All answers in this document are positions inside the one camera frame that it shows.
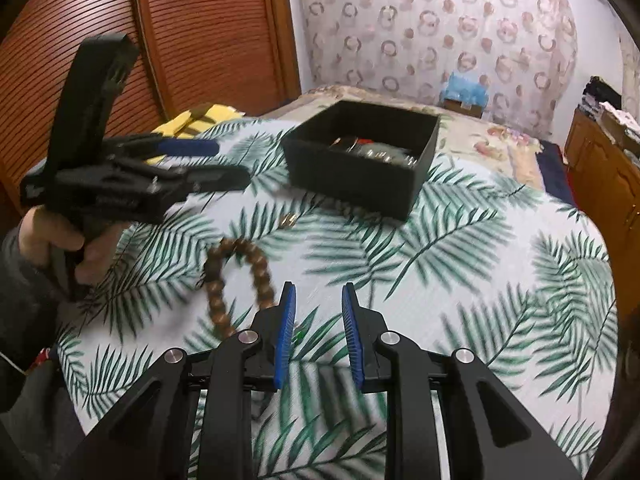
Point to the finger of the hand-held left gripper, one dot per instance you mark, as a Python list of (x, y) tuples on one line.
[(190, 148), (215, 179)]

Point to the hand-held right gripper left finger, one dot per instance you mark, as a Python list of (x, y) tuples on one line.
[(284, 340)]

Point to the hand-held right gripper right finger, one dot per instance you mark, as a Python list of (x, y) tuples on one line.
[(354, 340)]

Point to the black box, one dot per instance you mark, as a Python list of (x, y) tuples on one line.
[(350, 180)]

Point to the person's left forearm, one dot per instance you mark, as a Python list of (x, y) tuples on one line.
[(25, 300)]

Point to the person's left hand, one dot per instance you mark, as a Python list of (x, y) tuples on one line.
[(55, 232)]

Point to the yellow plush toy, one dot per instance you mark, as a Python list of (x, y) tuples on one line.
[(200, 120)]

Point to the small gold earring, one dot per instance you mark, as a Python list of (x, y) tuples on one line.
[(289, 221)]

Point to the wooden slatted wardrobe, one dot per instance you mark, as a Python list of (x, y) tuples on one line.
[(200, 35)]

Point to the leaf print tablecloth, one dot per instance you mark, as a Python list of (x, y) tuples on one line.
[(450, 270)]

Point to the small cardboard box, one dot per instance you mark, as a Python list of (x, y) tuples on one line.
[(462, 109)]

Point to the navy blanket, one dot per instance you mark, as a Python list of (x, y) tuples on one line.
[(556, 172)]

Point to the blue plastic bag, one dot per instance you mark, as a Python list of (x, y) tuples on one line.
[(465, 87)]

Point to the wooden sideboard cabinet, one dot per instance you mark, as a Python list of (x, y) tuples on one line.
[(605, 180)]

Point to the cardboard box with cloth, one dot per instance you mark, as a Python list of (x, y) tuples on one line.
[(622, 122)]

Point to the dark clothes pile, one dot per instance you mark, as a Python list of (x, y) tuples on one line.
[(600, 95)]

